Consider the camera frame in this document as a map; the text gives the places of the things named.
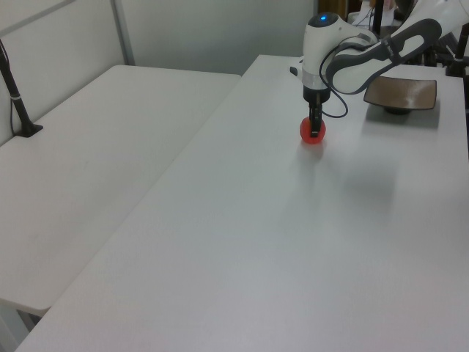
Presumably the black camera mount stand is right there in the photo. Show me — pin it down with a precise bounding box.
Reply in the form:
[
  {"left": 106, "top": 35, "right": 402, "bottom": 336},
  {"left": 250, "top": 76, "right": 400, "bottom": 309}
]
[{"left": 444, "top": 25, "right": 469, "bottom": 78}]

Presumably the red apple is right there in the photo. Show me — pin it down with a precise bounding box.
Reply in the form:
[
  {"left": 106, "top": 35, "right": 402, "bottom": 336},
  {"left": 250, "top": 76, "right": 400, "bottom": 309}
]
[{"left": 299, "top": 116, "right": 327, "bottom": 146}]

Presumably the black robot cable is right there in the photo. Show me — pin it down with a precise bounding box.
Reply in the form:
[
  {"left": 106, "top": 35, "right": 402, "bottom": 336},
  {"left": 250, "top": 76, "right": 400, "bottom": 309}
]
[{"left": 318, "top": 34, "right": 349, "bottom": 120}]

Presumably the brown square ceramic plate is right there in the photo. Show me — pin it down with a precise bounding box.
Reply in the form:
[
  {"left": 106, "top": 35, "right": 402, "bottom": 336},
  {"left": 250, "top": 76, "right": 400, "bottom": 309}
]
[{"left": 362, "top": 75, "right": 439, "bottom": 117}]

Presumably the black pole with base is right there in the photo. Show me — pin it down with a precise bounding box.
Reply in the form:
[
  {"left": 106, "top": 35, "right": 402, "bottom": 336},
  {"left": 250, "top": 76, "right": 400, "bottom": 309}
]
[{"left": 0, "top": 38, "right": 44, "bottom": 139}]

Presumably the thin black background pole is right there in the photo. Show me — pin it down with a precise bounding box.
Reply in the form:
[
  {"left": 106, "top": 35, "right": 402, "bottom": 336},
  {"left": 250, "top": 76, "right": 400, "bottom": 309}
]
[{"left": 372, "top": 0, "right": 385, "bottom": 34}]

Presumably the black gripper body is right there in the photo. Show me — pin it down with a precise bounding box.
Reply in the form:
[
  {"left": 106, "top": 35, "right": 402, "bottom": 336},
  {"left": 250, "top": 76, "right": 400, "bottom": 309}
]
[{"left": 302, "top": 84, "right": 331, "bottom": 108}]

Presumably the grey metal partition post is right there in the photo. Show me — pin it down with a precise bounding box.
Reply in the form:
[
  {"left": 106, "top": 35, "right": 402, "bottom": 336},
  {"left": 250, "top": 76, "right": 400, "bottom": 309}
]
[{"left": 112, "top": 0, "right": 136, "bottom": 67}]

